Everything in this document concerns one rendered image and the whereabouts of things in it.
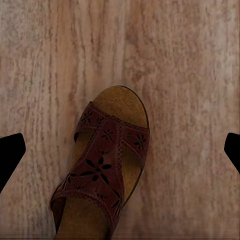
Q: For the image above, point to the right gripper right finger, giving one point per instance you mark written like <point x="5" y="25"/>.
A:
<point x="232" y="149"/>

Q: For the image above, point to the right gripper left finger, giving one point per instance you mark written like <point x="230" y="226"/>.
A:
<point x="12" y="149"/>

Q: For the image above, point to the sandal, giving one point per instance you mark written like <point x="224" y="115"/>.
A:
<point x="112" y="139"/>

